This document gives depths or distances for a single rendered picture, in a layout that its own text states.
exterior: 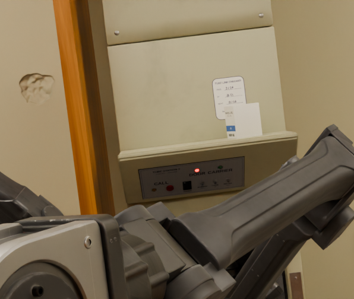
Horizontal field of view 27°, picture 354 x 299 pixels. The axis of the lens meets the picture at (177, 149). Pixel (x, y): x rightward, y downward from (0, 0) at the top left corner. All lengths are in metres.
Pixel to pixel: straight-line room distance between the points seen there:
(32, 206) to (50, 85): 0.72
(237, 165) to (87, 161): 0.27
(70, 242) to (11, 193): 0.73
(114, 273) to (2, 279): 0.10
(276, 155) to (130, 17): 0.38
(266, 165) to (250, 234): 0.67
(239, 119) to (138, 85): 0.21
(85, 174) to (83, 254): 0.86
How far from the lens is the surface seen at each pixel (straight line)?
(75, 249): 0.47
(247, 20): 1.44
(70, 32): 1.34
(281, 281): 1.53
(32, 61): 1.88
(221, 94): 1.42
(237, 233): 0.69
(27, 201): 1.19
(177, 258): 0.60
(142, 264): 0.54
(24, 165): 1.88
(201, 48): 1.43
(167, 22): 1.43
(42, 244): 0.45
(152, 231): 0.61
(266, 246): 1.06
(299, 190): 0.79
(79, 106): 1.34
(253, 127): 1.35
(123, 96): 1.42
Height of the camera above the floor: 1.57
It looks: 3 degrees down
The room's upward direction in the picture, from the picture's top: 7 degrees counter-clockwise
